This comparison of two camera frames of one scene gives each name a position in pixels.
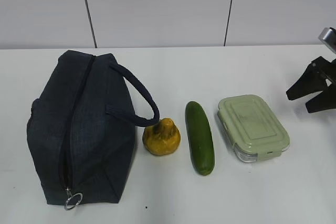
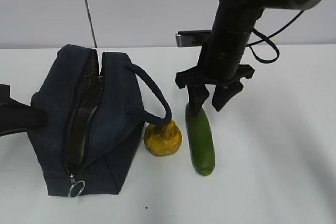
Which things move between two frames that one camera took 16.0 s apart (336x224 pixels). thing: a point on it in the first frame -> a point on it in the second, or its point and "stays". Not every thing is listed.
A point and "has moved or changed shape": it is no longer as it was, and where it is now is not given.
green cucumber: [200, 137] stays
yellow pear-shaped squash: [163, 138] stays
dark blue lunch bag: [81, 131] has moved or changed shape
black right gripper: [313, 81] -> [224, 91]
